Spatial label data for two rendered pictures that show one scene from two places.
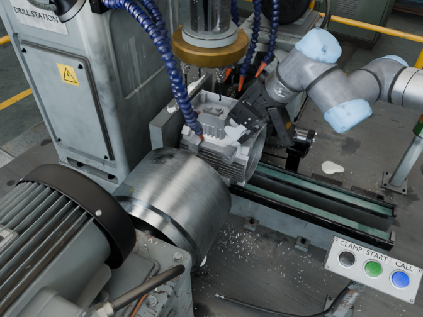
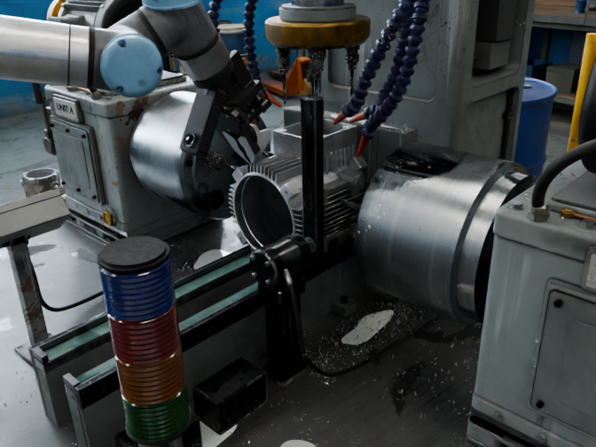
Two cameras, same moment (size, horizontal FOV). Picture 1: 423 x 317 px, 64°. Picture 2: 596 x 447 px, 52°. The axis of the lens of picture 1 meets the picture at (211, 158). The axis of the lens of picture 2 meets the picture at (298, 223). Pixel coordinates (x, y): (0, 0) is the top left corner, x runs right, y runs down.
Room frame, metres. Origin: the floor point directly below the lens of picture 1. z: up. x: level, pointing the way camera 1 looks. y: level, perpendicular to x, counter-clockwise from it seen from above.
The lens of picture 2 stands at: (1.08, -1.03, 1.45)
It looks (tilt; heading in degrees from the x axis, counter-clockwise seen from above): 25 degrees down; 109
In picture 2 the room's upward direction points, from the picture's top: 1 degrees counter-clockwise
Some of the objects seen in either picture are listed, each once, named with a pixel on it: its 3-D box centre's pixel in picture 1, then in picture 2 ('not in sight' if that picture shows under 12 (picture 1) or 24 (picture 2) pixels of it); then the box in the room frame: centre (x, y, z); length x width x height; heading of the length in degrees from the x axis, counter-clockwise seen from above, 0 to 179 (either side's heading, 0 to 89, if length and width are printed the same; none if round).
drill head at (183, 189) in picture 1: (155, 229); (187, 149); (0.43, 0.12, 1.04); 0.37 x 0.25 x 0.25; 155
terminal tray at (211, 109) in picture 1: (212, 114); (315, 146); (0.76, 0.00, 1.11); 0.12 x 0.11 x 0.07; 64
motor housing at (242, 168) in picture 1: (223, 144); (301, 199); (0.75, -0.04, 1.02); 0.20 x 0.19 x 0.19; 64
